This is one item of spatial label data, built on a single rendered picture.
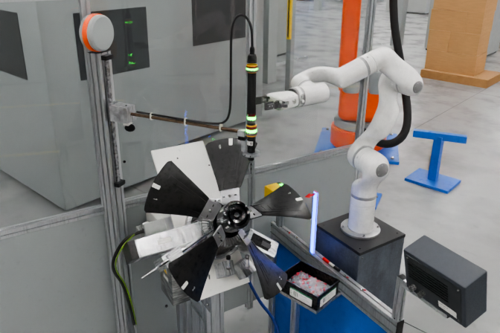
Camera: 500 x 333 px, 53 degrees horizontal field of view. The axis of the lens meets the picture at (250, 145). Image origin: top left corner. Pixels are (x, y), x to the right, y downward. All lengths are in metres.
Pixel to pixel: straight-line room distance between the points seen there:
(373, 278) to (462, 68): 7.55
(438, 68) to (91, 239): 8.14
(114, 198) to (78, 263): 0.46
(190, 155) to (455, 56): 7.86
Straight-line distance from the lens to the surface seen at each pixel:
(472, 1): 9.63
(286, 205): 2.19
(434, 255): 1.88
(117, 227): 2.55
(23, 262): 2.70
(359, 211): 2.43
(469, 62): 9.73
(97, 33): 2.22
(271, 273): 2.11
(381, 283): 2.60
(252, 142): 1.98
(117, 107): 2.26
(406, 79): 2.24
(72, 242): 2.70
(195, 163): 2.35
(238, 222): 2.03
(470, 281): 1.80
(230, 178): 2.13
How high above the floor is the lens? 2.22
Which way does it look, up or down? 22 degrees down
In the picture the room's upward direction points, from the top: straight up
